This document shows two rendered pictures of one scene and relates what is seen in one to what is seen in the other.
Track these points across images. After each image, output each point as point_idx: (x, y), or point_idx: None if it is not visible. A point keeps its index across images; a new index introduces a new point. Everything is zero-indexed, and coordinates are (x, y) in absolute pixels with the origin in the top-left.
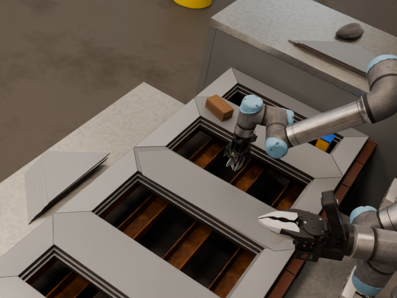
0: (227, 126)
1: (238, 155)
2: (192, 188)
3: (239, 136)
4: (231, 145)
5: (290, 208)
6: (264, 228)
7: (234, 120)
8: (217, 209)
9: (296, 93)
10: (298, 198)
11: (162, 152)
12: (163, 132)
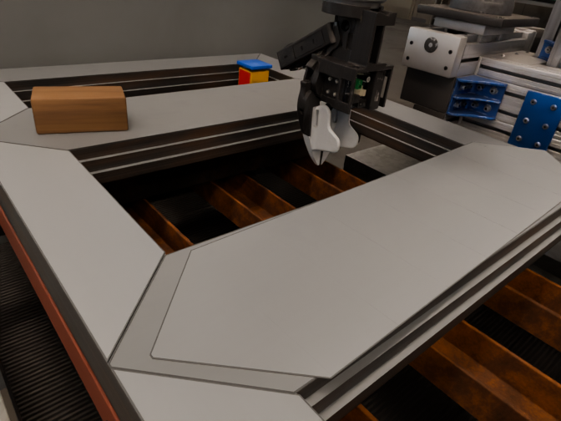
0: (150, 129)
1: (385, 72)
2: (404, 244)
3: (374, 7)
4: (371, 48)
5: (418, 149)
6: (519, 176)
7: (136, 117)
8: (486, 222)
9: (118, 53)
10: (401, 130)
11: (197, 271)
12: (78, 238)
